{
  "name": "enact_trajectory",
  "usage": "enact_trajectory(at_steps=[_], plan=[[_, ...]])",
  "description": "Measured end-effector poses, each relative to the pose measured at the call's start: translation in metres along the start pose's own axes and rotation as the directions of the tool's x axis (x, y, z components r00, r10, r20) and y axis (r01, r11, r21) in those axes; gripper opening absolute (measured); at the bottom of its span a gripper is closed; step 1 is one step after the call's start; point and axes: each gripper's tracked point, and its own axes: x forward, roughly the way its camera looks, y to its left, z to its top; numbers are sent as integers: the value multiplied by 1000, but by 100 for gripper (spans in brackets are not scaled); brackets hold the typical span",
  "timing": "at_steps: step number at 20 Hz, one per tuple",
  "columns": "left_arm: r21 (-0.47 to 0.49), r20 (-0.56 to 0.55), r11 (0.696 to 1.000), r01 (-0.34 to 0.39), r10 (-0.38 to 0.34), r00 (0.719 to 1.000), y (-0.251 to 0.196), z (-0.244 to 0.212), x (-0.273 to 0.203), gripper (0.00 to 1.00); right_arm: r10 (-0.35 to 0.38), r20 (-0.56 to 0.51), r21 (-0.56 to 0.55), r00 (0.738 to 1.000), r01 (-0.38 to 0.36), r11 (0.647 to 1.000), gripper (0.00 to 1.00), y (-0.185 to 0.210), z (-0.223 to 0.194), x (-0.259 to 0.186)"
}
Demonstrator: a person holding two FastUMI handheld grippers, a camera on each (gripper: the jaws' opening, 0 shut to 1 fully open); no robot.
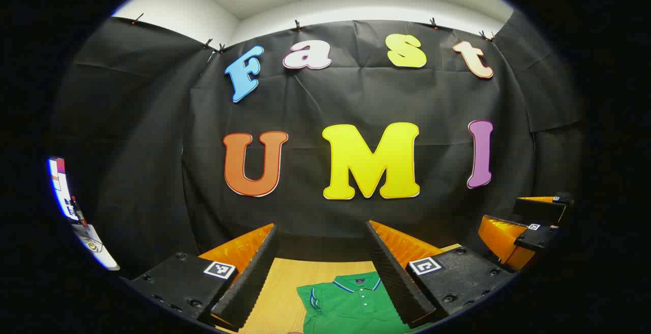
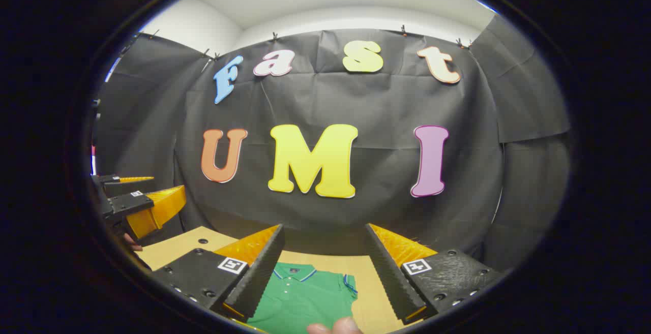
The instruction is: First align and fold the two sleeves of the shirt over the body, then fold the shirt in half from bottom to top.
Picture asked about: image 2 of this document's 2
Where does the green T-shirt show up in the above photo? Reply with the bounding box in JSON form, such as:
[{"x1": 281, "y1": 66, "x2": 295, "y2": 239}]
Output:
[{"x1": 248, "y1": 262, "x2": 359, "y2": 334}]

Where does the black backdrop cloth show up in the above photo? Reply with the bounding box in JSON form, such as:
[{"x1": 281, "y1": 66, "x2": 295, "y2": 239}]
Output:
[{"x1": 94, "y1": 14, "x2": 573, "y2": 274}]

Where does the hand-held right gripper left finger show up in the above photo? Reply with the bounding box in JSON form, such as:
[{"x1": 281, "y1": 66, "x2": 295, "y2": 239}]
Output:
[{"x1": 152, "y1": 224, "x2": 285, "y2": 323}]

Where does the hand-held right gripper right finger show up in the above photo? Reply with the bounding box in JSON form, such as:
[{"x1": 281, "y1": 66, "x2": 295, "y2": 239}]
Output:
[{"x1": 365, "y1": 223, "x2": 504, "y2": 325}]

